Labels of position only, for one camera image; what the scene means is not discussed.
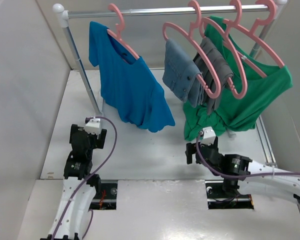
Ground light blue denim shorts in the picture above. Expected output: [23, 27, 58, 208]
[162, 38, 203, 108]

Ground grey folded trousers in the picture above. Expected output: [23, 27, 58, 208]
[193, 37, 234, 116]

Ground pink hanger with grey trousers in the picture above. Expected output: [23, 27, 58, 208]
[201, 0, 248, 100]

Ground pink hanger with jeans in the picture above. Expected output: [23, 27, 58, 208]
[162, 0, 221, 99]

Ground green t shirt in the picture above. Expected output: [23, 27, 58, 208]
[183, 15, 294, 141]

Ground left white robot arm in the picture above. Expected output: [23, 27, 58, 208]
[45, 118, 107, 240]

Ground pink hanger with green shirt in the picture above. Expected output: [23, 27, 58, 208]
[223, 0, 285, 78]

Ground blue t shirt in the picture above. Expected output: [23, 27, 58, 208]
[88, 21, 175, 133]

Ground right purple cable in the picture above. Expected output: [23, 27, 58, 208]
[195, 129, 300, 180]

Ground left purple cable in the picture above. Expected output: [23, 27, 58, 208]
[49, 115, 118, 240]

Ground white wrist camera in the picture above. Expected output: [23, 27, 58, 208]
[199, 126, 216, 146]
[83, 116, 101, 136]

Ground silver clothes rack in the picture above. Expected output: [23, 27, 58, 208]
[52, 0, 288, 139]

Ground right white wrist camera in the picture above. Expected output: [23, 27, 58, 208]
[199, 126, 216, 146]

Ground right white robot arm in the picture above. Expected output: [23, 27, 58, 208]
[185, 138, 300, 209]

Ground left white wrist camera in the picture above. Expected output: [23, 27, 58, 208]
[83, 116, 101, 136]

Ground purple cable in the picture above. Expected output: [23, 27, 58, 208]
[49, 115, 118, 240]
[195, 129, 300, 180]

